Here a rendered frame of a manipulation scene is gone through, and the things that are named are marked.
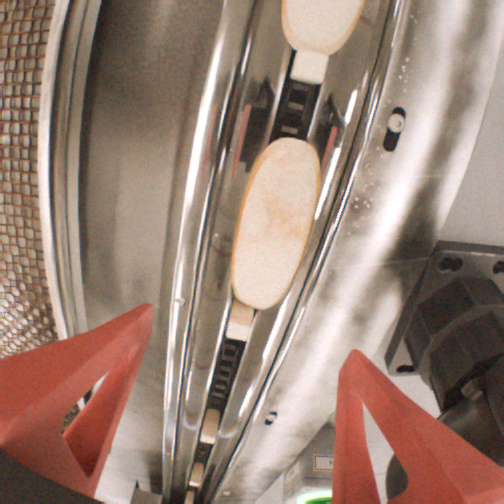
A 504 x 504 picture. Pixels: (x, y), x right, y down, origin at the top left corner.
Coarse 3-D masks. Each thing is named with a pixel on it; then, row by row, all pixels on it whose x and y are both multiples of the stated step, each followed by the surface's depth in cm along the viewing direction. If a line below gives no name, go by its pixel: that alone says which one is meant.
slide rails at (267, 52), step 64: (256, 0) 12; (384, 0) 11; (256, 64) 13; (256, 128) 15; (320, 128) 14; (320, 192) 16; (192, 320) 20; (256, 320) 20; (192, 384) 24; (256, 384) 23; (192, 448) 30
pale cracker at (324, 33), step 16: (288, 0) 11; (304, 0) 11; (320, 0) 11; (336, 0) 10; (352, 0) 10; (288, 16) 11; (304, 16) 11; (320, 16) 11; (336, 16) 11; (352, 16) 11; (288, 32) 12; (304, 32) 12; (320, 32) 11; (336, 32) 11; (304, 48) 12; (320, 48) 12; (336, 48) 12
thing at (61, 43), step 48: (0, 0) 8; (0, 48) 9; (48, 48) 9; (0, 96) 10; (48, 96) 10; (0, 144) 11; (48, 144) 11; (0, 192) 12; (48, 192) 12; (0, 240) 14; (48, 240) 14; (48, 288) 15; (0, 336) 17
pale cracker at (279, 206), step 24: (288, 144) 14; (264, 168) 15; (288, 168) 14; (312, 168) 15; (264, 192) 15; (288, 192) 15; (312, 192) 15; (240, 216) 16; (264, 216) 16; (288, 216) 15; (312, 216) 16; (240, 240) 17; (264, 240) 16; (288, 240) 16; (240, 264) 17; (264, 264) 17; (288, 264) 17; (240, 288) 18; (264, 288) 18; (288, 288) 18
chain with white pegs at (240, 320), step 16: (304, 64) 11; (320, 64) 11; (288, 80) 14; (304, 80) 12; (320, 80) 11; (288, 96) 15; (288, 112) 15; (304, 112) 15; (288, 128) 15; (240, 304) 19; (240, 320) 18; (224, 336) 22; (240, 336) 18; (224, 352) 23; (224, 368) 24; (224, 384) 25; (224, 400) 26; (208, 416) 26; (208, 432) 25; (208, 448) 31; (192, 480) 31; (192, 496) 40
